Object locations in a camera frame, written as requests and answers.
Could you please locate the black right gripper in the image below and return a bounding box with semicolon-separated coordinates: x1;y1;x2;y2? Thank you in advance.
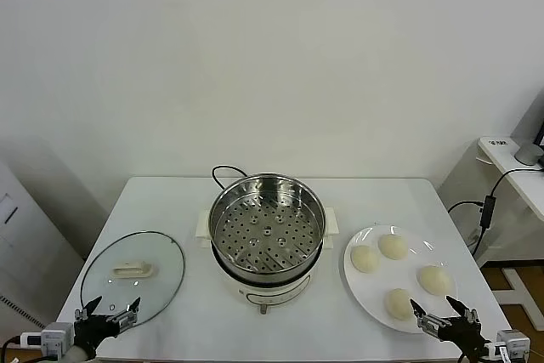
409;295;494;356

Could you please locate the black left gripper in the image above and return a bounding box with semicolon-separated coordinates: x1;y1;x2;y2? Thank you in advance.
74;295;142;356

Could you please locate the white steamed baozi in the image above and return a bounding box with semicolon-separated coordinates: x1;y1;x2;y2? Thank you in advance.
383;287;417;320
350;245;381;274
377;234;410;261
417;264;451;296

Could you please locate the round glass pot lid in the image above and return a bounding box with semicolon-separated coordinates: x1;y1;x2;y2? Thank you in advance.
79;230;187;325

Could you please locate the stainless steel steamer basket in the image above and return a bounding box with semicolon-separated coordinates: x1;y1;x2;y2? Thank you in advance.
208;173;327;276

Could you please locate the white round plate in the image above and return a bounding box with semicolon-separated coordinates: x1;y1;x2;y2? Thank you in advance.
343;224;459;334

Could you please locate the white cabinet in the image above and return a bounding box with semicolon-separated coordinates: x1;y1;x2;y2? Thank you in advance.
0;158;86;331

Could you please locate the white side desk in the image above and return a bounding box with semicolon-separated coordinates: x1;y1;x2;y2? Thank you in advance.
474;135;544;318

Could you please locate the white electric cooker base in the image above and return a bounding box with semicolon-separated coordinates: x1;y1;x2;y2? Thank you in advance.
194;205;341;315

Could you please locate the grey monitor stand base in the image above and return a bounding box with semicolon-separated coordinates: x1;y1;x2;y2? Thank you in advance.
513;141;540;166

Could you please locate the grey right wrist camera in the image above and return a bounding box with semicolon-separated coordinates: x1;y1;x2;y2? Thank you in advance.
496;328;531;360

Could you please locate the black left wrist camera cable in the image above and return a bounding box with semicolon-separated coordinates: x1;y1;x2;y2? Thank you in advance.
8;331;46;349

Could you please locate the black power adapter cable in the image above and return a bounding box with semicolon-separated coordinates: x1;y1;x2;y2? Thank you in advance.
445;167;544;257

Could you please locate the black cooker power cord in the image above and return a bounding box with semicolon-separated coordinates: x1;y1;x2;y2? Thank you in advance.
211;164;251;190

